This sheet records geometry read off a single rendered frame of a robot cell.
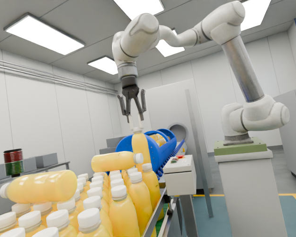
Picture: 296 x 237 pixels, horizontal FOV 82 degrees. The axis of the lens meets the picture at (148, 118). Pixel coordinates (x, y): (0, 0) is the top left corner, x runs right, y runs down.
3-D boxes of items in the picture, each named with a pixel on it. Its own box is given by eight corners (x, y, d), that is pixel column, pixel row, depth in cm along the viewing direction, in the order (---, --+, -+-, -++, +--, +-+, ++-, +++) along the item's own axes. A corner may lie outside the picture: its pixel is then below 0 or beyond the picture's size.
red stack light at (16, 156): (27, 158, 73) (26, 149, 73) (11, 162, 67) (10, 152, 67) (16, 160, 75) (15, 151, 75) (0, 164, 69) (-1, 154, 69)
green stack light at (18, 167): (28, 170, 73) (27, 159, 73) (13, 175, 67) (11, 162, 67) (17, 172, 75) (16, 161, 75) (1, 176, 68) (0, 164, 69)
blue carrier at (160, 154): (179, 152, 181) (173, 126, 183) (163, 179, 97) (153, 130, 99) (153, 156, 189) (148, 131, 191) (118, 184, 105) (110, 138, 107)
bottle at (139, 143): (153, 169, 79) (146, 129, 80) (151, 173, 72) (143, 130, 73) (138, 171, 80) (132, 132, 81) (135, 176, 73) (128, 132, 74)
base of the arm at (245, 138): (249, 137, 129) (248, 130, 129) (253, 143, 109) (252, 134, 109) (223, 140, 137) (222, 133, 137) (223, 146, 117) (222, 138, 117)
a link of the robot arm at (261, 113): (257, 123, 118) (297, 120, 99) (247, 136, 110) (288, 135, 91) (210, 16, 104) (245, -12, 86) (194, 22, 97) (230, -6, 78)
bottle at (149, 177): (143, 218, 67) (135, 171, 68) (153, 210, 73) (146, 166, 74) (156, 223, 63) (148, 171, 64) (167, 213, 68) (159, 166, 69)
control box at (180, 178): (196, 176, 77) (192, 153, 78) (196, 194, 58) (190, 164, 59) (174, 178, 80) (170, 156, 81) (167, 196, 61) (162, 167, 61)
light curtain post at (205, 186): (213, 214, 226) (189, 89, 238) (213, 217, 220) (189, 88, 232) (208, 214, 228) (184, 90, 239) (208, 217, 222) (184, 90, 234)
